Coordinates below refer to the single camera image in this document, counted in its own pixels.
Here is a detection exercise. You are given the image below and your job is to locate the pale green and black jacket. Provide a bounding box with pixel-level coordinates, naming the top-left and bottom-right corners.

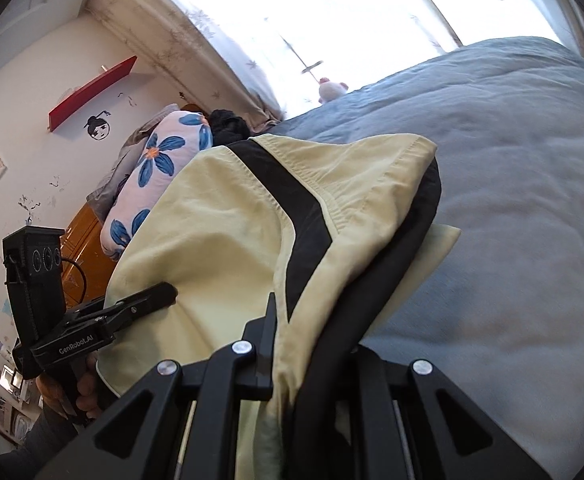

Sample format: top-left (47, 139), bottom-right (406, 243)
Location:
top-left (94, 132), bottom-right (463, 480)

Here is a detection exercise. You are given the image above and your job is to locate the pink plush toy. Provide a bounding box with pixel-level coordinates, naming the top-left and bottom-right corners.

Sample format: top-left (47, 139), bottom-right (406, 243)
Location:
top-left (317, 76), bottom-right (349, 106)

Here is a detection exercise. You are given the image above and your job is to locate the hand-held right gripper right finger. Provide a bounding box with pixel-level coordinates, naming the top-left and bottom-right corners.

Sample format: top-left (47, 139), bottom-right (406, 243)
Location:
top-left (354, 345), bottom-right (555, 480)

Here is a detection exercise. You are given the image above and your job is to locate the person's left hand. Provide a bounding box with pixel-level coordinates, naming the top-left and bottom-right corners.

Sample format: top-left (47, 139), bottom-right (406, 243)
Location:
top-left (36, 354), bottom-right (105, 427)

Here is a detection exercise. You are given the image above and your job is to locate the black face wall sticker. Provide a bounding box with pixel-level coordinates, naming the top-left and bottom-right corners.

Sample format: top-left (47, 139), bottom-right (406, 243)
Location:
top-left (83, 109), bottom-right (113, 141)

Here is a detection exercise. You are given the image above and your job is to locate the person's left forearm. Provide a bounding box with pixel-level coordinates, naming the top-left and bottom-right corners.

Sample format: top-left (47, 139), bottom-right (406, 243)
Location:
top-left (0, 400), bottom-right (94, 480)

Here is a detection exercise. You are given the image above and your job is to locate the sheer white patterned curtain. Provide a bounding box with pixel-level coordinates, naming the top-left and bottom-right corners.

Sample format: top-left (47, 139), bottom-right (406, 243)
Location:
top-left (84, 0), bottom-right (584, 124)

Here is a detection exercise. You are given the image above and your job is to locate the grey-blue bed blanket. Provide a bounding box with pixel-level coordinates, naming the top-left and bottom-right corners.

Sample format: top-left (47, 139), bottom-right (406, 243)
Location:
top-left (272, 35), bottom-right (584, 480)

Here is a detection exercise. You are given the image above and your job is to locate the grey blanket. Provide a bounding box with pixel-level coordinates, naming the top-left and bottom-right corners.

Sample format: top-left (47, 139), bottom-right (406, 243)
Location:
top-left (86, 104), bottom-right (181, 222)

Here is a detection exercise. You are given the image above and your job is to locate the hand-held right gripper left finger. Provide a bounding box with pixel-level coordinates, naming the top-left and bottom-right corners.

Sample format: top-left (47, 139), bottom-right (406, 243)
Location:
top-left (37, 292), bottom-right (280, 480)

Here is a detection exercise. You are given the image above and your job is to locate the blue floral rolled quilt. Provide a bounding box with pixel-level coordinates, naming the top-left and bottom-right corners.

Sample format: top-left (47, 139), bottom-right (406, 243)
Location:
top-left (99, 110), bottom-right (216, 264)

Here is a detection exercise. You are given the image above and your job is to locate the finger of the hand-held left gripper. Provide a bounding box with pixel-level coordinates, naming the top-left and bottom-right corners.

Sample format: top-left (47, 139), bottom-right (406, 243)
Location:
top-left (103, 282), bottom-right (179, 334)
top-left (64, 299), bottom-right (120, 324)

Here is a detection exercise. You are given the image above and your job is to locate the dark clothes pile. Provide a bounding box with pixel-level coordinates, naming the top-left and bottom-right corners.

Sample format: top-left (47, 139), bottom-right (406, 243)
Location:
top-left (207, 109), bottom-right (251, 149)

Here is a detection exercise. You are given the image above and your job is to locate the thin metal rod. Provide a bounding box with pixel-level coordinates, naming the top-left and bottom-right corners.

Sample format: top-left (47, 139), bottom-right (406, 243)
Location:
top-left (279, 37), bottom-right (326, 81)

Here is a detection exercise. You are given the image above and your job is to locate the red wall shelf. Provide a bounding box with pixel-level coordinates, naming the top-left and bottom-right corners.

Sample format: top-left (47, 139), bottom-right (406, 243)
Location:
top-left (47, 55), bottom-right (138, 134)

